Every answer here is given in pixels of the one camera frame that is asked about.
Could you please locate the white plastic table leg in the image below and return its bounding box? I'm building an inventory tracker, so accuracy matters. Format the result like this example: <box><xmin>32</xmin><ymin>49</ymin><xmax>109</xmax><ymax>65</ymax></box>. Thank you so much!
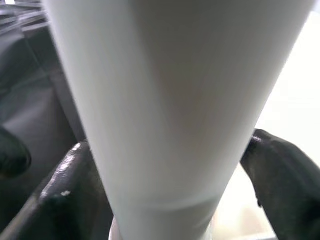
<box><xmin>41</xmin><ymin>0</ymin><xmax>315</xmax><ymax>240</ymax></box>

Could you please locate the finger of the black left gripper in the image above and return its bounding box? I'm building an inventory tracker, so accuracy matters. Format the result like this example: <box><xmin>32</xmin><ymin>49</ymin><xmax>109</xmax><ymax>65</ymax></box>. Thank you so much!
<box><xmin>0</xmin><ymin>124</ymin><xmax>33</xmax><ymax>179</ymax></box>

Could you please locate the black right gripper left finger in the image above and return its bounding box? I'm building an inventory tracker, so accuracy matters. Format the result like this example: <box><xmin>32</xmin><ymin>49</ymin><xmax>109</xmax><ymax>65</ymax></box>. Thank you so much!
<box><xmin>0</xmin><ymin>141</ymin><xmax>116</xmax><ymax>240</ymax></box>

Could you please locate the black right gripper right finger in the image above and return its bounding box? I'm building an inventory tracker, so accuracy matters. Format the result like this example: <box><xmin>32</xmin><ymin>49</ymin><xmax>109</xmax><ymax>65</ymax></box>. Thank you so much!
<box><xmin>239</xmin><ymin>128</ymin><xmax>320</xmax><ymax>240</ymax></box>

